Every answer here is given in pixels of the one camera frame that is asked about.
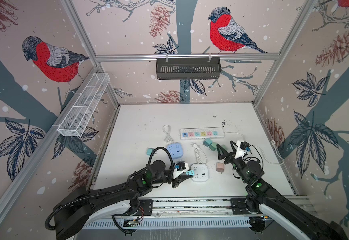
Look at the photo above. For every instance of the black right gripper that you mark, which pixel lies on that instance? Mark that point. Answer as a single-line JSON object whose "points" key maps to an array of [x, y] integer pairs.
{"points": [[233, 155]]}

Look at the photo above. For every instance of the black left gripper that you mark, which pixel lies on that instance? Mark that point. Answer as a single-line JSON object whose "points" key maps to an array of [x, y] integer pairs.
{"points": [[177, 181]]}

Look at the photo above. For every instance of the pink charger plug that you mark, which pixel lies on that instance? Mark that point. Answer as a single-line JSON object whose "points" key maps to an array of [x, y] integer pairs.
{"points": [[220, 167]]}

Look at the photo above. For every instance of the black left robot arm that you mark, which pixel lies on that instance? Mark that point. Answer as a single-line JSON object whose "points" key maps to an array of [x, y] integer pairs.
{"points": [[71, 214]]}

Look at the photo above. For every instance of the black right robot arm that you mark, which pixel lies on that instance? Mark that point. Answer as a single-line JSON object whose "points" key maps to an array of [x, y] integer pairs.
{"points": [[264, 198]]}

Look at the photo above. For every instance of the dark teal charger plug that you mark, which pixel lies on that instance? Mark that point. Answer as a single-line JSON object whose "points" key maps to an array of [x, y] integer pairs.
{"points": [[207, 142]]}

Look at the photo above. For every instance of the white square socket cube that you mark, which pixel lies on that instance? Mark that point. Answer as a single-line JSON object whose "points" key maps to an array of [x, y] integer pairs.
{"points": [[201, 174]]}

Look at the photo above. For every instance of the blue square socket cube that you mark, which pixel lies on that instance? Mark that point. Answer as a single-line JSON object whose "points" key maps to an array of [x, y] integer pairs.
{"points": [[175, 150]]}

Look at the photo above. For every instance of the white multicolour power strip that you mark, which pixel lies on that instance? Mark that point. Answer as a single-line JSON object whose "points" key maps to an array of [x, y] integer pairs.
{"points": [[201, 133]]}

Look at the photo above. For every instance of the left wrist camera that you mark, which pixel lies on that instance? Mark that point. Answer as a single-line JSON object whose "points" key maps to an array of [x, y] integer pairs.
{"points": [[180, 167]]}

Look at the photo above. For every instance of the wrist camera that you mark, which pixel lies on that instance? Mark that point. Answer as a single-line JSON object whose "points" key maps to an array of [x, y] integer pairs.
{"points": [[180, 167], [242, 149]]}

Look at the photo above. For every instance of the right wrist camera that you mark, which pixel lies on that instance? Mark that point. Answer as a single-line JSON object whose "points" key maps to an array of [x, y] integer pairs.
{"points": [[242, 149]]}

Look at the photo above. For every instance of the aluminium front rail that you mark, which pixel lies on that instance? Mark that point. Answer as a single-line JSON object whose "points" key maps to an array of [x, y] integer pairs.
{"points": [[175, 207]]}

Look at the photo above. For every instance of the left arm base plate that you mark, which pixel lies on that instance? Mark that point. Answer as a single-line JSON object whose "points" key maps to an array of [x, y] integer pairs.
{"points": [[144, 208]]}

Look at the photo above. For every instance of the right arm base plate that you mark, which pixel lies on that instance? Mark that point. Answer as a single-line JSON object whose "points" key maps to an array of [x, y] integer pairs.
{"points": [[244, 206]]}

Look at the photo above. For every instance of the black wire basket shelf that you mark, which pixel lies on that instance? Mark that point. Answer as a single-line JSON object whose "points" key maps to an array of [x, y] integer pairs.
{"points": [[188, 68]]}

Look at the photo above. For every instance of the white wire mesh shelf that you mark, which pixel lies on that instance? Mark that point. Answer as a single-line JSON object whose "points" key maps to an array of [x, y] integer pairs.
{"points": [[80, 113]]}

